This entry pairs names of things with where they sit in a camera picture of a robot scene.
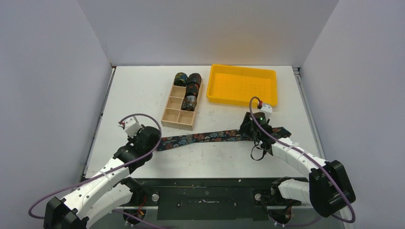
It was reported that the yellow plastic tray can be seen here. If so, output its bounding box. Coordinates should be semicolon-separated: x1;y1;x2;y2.
206;64;278;107

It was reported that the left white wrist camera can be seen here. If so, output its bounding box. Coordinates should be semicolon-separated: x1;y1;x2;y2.
118;116;142;138

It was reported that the wooden compartment box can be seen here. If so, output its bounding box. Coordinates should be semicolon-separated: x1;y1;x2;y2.
161;78;203;131

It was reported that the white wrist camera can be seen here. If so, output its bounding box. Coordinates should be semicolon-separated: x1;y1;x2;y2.
257;101;273;120
118;116;142;138

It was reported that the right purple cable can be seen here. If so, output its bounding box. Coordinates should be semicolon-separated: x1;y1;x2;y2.
249;96;357;228

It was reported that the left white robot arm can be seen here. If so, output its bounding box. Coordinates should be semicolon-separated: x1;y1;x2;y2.
43;126;160;229

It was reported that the purple cable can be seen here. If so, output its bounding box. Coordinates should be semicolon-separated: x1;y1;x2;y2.
249;96;357;228
28;113;171;229

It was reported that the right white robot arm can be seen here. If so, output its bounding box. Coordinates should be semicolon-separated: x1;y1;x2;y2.
240;112;356;218

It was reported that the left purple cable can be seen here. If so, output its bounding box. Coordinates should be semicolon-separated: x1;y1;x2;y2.
28;113;171;229

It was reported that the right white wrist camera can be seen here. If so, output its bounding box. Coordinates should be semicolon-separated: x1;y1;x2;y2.
257;101;273;120

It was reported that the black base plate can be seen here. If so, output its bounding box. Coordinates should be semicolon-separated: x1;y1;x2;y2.
123;178;302;221

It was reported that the rolled tie blue yellow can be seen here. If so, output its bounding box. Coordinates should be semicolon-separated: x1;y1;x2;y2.
173;72;188;87

